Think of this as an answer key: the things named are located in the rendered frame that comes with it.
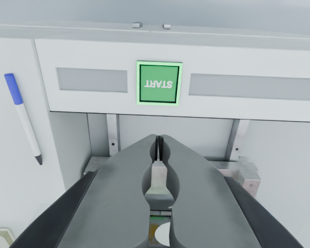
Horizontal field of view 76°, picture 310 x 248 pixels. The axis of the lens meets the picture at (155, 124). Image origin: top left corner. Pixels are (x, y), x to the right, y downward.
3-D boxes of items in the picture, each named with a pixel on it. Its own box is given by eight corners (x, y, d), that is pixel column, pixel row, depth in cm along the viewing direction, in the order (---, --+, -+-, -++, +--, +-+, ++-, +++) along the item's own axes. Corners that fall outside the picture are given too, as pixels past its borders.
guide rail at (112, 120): (125, 239, 64) (123, 248, 61) (118, 238, 64) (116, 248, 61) (117, 87, 40) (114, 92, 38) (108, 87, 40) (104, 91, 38)
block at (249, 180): (246, 197, 46) (251, 208, 43) (231, 197, 46) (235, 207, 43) (255, 170, 42) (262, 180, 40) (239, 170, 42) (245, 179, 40)
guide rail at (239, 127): (209, 242, 64) (211, 252, 61) (202, 241, 64) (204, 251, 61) (250, 93, 41) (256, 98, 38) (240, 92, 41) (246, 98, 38)
